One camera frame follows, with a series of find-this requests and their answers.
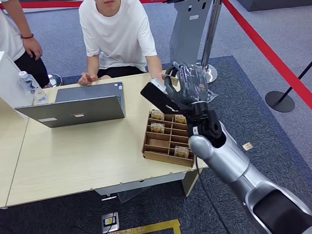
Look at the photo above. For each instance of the grey kiosk stand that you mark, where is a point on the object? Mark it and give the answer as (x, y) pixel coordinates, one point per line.
(185, 32)

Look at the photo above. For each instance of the clear plastic water bottle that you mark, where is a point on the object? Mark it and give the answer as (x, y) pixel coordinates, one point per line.
(32, 87)

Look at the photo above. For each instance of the person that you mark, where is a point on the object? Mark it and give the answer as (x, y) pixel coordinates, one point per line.
(10, 38)
(117, 32)

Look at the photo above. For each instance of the black stanchion with round base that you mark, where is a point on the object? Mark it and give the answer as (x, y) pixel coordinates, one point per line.
(279, 101)

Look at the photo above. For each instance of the white box device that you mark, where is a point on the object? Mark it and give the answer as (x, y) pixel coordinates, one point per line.
(10, 84)

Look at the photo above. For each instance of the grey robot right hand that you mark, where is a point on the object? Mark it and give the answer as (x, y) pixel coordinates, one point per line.
(193, 84)

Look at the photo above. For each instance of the person's left hand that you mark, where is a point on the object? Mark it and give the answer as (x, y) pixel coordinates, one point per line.
(32, 48)

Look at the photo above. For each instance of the person's left forearm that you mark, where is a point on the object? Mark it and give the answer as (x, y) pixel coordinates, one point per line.
(154, 68)
(16, 17)

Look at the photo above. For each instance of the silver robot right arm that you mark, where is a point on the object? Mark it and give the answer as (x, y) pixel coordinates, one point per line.
(227, 158)

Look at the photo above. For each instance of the small card on floor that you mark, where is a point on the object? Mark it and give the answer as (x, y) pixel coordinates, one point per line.
(248, 146)

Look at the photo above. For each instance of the grey laptop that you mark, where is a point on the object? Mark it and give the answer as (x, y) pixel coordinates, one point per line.
(72, 113)

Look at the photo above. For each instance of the metal floor socket box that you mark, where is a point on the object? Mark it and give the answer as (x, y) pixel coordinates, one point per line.
(110, 223)

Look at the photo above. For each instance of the person's right forearm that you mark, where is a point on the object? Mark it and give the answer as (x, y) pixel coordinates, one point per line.
(93, 66)

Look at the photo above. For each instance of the yellow floor tape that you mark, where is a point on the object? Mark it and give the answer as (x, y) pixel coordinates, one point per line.
(151, 227)

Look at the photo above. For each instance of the white desk frame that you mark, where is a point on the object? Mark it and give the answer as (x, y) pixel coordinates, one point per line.
(146, 183)

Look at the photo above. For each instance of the brown patterned card stack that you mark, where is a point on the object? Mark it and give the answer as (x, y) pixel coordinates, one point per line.
(157, 114)
(180, 119)
(157, 128)
(181, 152)

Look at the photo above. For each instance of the red barrier belt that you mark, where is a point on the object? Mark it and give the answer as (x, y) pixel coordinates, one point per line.
(48, 4)
(268, 51)

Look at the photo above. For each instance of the chrome stanchion post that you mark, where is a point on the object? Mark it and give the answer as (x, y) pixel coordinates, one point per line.
(56, 80)
(211, 32)

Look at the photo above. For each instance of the clear plastic bag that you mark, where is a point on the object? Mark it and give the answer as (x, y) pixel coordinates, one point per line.
(212, 96)

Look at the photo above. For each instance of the wooden compartment card tray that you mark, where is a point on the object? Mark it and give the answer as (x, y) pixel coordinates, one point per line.
(158, 145)

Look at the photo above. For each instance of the person's right hand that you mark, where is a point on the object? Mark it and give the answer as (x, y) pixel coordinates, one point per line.
(87, 78)

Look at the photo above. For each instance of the dark grey platform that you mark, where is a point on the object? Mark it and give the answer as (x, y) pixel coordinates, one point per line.
(275, 4)

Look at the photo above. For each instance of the dark blue floor mat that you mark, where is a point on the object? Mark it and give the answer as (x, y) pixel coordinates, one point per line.
(243, 106)

